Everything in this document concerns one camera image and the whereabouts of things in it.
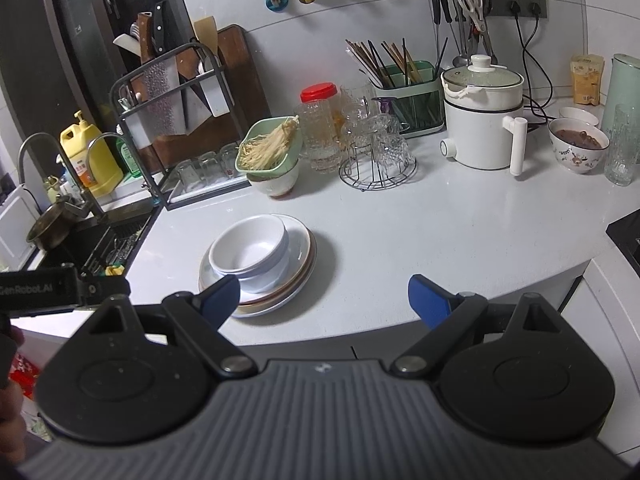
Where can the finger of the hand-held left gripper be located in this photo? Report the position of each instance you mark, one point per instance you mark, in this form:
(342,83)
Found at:
(102,290)

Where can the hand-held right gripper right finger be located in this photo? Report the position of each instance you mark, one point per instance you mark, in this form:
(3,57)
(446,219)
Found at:
(430,300)

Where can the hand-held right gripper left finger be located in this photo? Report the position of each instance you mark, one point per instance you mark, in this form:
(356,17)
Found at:
(220,300)

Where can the pink flower print plate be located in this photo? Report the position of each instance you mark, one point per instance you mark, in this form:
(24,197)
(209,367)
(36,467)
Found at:
(270,309)

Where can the small plain white bowl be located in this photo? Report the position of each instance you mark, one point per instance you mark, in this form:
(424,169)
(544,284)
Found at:
(250,250)

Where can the person's left hand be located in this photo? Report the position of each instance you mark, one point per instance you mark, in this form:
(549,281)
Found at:
(10,410)

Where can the sink drain rack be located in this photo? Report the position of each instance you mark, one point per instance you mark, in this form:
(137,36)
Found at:
(115,252)

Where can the black kitchen sink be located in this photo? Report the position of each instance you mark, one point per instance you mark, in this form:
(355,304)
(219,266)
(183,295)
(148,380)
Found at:
(90,245)

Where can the steel cooking pot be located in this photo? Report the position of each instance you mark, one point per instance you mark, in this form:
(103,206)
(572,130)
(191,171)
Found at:
(50,230)

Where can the white appliance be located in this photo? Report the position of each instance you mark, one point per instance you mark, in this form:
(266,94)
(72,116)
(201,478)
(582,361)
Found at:
(15,225)

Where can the plastic bag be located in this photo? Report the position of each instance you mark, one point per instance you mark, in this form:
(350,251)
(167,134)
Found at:
(22,367)

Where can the tall steel faucet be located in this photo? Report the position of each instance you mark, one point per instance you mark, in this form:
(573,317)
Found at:
(82,187)

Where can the black metal knife rack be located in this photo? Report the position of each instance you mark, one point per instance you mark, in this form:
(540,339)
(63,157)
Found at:
(210,196)

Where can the white bowl with brown foot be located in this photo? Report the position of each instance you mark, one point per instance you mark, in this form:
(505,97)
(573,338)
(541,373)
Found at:
(272,185)

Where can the small steel faucet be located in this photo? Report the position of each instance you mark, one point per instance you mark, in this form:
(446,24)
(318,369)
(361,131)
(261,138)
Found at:
(142,170)

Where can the clear drinking glass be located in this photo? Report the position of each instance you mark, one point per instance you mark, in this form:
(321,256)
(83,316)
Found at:
(209,167)
(187,175)
(229,160)

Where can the yellow detergent jug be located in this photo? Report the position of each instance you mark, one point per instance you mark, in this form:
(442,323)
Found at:
(92,160)

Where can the green dish soap bottle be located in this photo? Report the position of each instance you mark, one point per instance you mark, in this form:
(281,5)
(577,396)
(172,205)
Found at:
(131,162)

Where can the enoki mushrooms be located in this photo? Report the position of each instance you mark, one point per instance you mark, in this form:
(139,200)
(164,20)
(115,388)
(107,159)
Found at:
(265,152)

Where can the set of clear glass cups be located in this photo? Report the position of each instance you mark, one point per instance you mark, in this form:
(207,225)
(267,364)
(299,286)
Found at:
(390,145)

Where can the white utensil holder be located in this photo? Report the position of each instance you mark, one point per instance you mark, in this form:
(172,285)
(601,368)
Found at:
(132,122)
(217,95)

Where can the white electric cooking pot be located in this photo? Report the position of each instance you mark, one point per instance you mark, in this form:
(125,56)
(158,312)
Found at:
(475,135)

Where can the green strainer basket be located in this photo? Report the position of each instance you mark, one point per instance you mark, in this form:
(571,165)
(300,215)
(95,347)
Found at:
(260,127)

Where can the white base cabinet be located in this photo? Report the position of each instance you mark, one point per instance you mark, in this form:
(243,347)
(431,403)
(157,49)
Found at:
(610,335)

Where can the green chopstick holder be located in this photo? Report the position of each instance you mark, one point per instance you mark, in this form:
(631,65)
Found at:
(420,110)

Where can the plain steel kitchen knife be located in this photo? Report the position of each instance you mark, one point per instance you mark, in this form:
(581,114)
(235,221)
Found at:
(192,105)

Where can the patterned bowl with brown food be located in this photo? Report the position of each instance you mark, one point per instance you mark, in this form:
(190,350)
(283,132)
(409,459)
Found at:
(575,157)

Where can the hammered steel cleaver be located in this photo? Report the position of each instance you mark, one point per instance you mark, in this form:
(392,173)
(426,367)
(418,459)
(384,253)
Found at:
(162,95)

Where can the black stove top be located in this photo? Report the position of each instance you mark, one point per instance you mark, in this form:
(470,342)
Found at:
(627,232)

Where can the dark wooden cutting board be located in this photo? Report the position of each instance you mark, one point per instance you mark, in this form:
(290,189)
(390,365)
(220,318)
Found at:
(245,80)

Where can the red lid glass jar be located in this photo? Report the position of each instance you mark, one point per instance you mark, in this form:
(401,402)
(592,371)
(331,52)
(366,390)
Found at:
(318,92)

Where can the bundle of chopsticks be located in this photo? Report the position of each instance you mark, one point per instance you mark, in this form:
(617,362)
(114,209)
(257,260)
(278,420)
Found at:
(380,67)

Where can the white bowl with blue rim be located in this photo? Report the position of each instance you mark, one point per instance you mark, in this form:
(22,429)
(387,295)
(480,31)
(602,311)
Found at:
(580,114)

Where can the tall ribbed glass tumbler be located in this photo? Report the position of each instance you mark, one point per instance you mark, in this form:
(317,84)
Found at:
(620,150)

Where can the white ceramic knife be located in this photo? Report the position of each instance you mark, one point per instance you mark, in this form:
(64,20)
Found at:
(127,42)

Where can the wooden spatula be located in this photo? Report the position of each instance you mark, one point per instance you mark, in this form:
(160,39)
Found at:
(206,32)

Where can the pale green kettle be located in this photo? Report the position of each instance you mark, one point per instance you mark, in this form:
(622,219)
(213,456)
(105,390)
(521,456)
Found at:
(625,90)

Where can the hanging kitchen utensils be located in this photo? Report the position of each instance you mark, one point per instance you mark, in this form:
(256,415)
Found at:
(437,7)

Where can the dark wall power strip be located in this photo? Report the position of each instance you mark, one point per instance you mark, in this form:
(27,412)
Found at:
(500,2)

